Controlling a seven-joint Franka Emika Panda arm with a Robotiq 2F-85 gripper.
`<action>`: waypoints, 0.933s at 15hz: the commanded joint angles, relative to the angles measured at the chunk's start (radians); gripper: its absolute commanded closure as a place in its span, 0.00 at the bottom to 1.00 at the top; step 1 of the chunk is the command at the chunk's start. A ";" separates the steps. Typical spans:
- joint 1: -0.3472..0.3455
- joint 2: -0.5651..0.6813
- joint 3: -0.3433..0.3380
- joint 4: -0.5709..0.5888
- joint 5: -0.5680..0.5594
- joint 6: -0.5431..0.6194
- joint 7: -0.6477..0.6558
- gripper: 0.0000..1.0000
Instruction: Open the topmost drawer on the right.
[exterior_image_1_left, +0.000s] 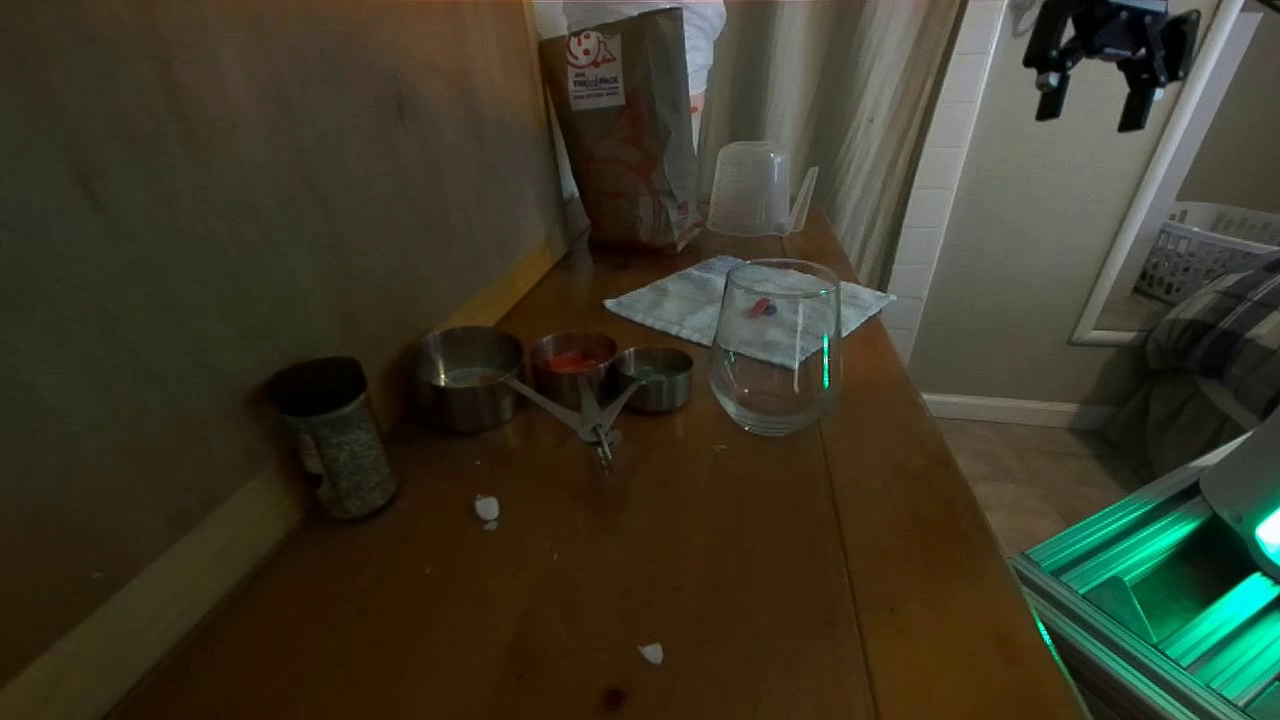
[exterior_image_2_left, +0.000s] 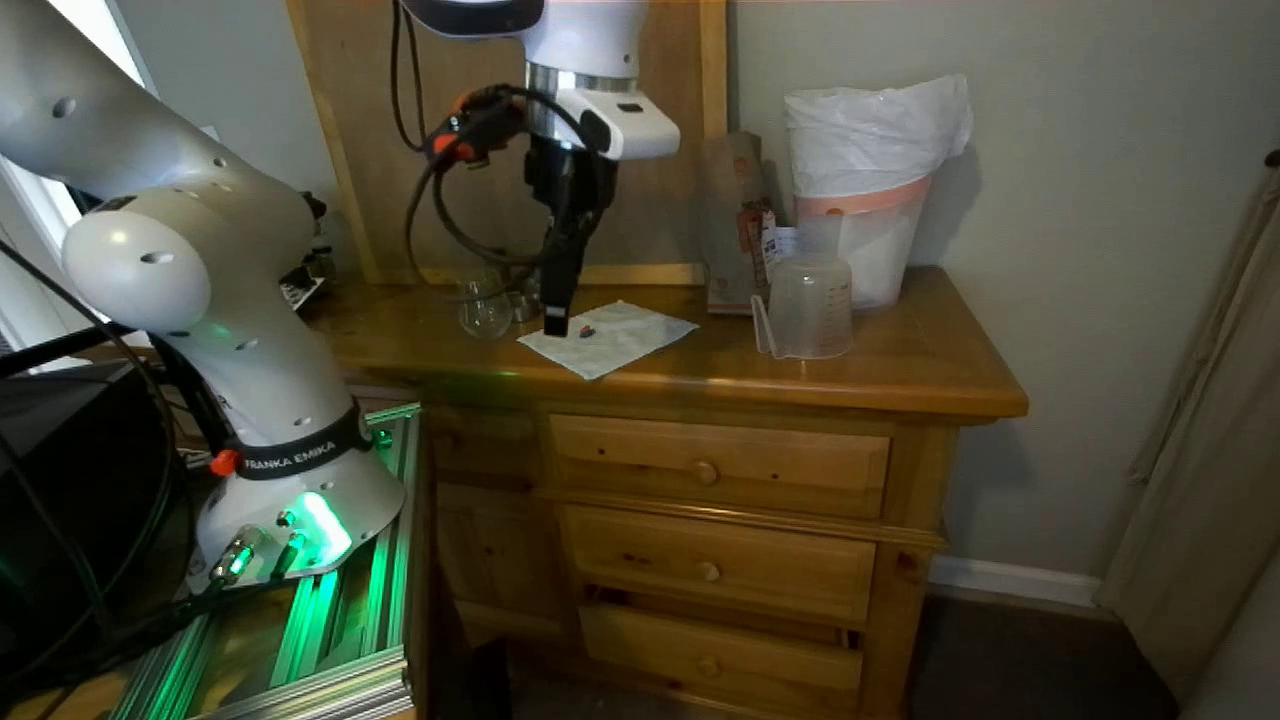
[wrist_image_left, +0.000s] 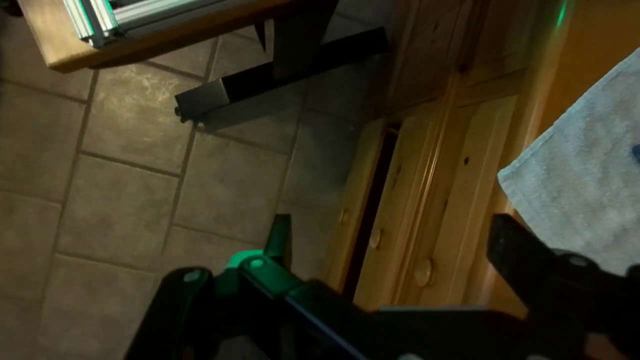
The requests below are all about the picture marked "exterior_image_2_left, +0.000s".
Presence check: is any white bag lined bin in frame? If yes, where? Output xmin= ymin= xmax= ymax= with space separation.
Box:
xmin=781 ymin=73 xmax=976 ymax=316

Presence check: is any pine drawer with round knob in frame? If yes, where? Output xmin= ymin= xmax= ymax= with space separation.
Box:
xmin=436 ymin=483 xmax=567 ymax=642
xmin=428 ymin=409 xmax=547 ymax=492
xmin=555 ymin=499 xmax=881 ymax=629
xmin=576 ymin=601 xmax=869 ymax=720
xmin=546 ymin=411 xmax=896 ymax=524

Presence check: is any pine wooden dresser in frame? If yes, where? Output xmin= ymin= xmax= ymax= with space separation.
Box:
xmin=314 ymin=260 xmax=1033 ymax=720

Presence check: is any white baseboard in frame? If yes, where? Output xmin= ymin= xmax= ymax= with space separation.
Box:
xmin=923 ymin=553 xmax=1112 ymax=621

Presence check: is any clear plastic measuring jug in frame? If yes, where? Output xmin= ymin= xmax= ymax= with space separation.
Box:
xmin=761 ymin=215 xmax=862 ymax=363

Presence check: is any clear stemless glass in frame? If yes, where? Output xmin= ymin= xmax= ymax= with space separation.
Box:
xmin=458 ymin=260 xmax=533 ymax=344

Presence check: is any black box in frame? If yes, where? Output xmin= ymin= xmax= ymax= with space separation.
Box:
xmin=0 ymin=357 xmax=189 ymax=673

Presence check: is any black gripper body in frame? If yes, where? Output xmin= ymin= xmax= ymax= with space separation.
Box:
xmin=522 ymin=124 xmax=619 ymax=264

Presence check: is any aluminium robot stand frame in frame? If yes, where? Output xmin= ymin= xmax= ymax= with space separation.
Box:
xmin=107 ymin=404 xmax=425 ymax=720

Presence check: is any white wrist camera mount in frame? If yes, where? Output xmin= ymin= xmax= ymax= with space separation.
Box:
xmin=576 ymin=89 xmax=684 ymax=163

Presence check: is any light wooden backboard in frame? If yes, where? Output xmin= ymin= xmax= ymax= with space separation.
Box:
xmin=286 ymin=0 xmax=737 ymax=294

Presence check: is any beige curtain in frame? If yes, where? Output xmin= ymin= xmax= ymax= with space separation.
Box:
xmin=1101 ymin=147 xmax=1280 ymax=707

